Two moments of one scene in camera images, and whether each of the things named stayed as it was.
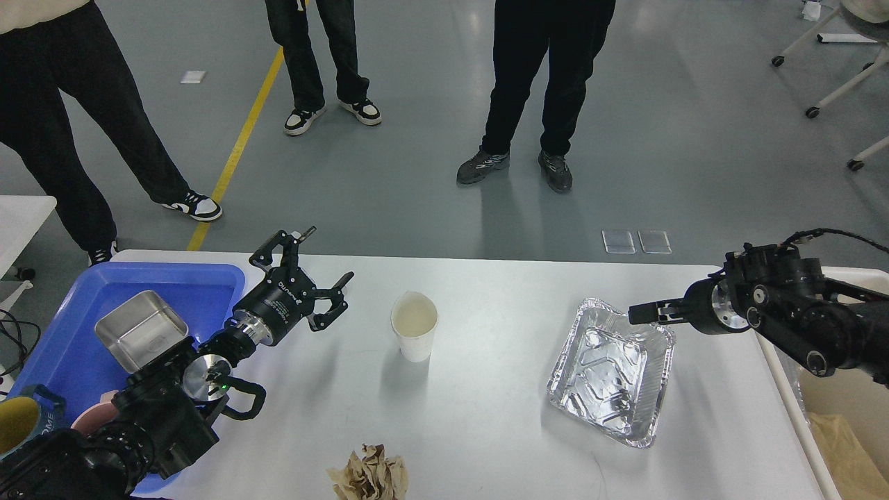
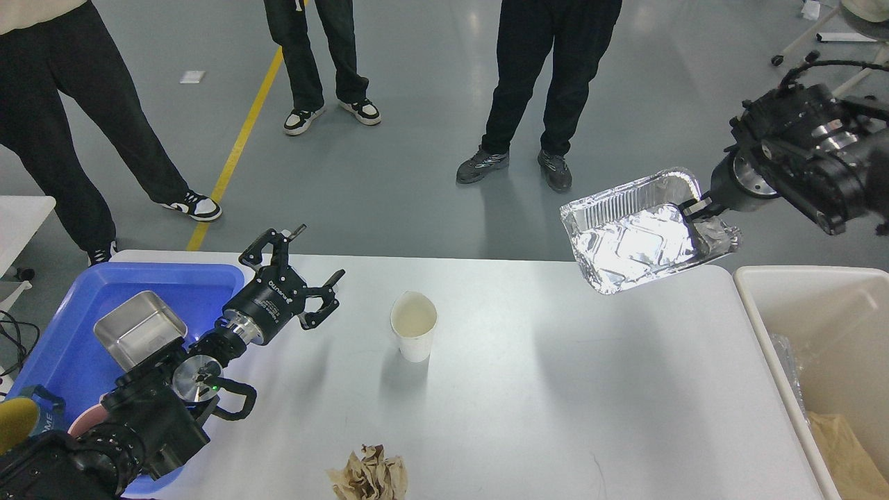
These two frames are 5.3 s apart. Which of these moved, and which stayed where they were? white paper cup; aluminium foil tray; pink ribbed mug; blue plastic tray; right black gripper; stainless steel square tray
Moved: right black gripper; aluminium foil tray
Stayed: stainless steel square tray; white paper cup; blue plastic tray; pink ribbed mug
